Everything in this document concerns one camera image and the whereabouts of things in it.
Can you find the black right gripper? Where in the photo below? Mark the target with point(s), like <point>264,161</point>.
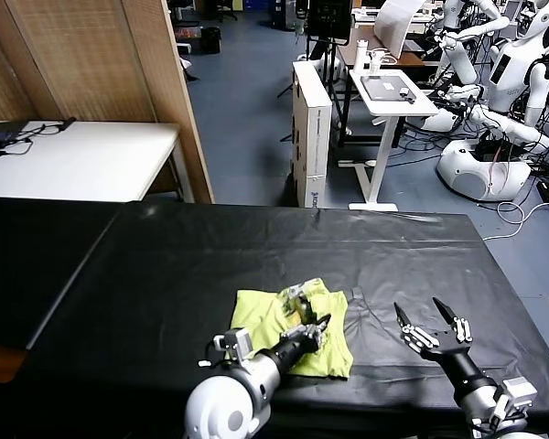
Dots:
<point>462,366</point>

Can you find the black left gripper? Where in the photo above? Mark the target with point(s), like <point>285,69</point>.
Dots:
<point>290,352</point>

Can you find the lime green t-shirt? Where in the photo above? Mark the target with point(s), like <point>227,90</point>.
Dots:
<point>261,315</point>

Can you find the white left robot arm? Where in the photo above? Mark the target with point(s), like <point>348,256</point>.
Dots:
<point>224,402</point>

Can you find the glossy black table cover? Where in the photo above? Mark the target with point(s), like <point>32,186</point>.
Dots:
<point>256,247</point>

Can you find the black power strip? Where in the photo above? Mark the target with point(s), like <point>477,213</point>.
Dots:
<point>545,189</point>

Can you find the tall white cardboard box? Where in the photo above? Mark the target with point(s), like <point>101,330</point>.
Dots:
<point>311,132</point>

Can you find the white standing desk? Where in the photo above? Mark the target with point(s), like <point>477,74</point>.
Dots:
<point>393,107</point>

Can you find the small black device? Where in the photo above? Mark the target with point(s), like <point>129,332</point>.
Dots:
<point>408,96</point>

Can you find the grey closed laptop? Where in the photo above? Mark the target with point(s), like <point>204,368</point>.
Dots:
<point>386,88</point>

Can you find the large white humanoid robot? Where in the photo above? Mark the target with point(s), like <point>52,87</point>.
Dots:
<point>508,78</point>

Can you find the white cup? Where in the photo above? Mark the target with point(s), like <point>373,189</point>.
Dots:
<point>375,64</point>

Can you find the white water bottle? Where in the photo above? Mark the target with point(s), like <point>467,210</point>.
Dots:
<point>360,57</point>

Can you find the white rectangular table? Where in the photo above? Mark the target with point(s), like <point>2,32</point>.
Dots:
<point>87,160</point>

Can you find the small white humanoid robot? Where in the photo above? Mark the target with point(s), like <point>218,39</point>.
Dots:
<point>459,59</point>

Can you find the matte black table cover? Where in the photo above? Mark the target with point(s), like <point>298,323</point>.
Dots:
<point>27,265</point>

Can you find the black waste bin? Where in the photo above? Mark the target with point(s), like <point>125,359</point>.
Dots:
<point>210,40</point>

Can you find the white curved sheet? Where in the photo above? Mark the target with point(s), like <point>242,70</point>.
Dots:
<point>393,27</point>

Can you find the wooden bamboo partition screen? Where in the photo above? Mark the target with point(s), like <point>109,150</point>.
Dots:
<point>87,59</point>

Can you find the dark flat laptop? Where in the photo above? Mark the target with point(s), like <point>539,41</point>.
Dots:
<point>0,135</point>

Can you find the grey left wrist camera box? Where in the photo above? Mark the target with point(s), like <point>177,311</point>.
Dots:
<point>238,343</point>

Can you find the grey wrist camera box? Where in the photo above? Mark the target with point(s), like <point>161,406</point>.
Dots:
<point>519,395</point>
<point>238,343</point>

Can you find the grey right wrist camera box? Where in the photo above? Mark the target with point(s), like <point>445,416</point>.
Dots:
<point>519,395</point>

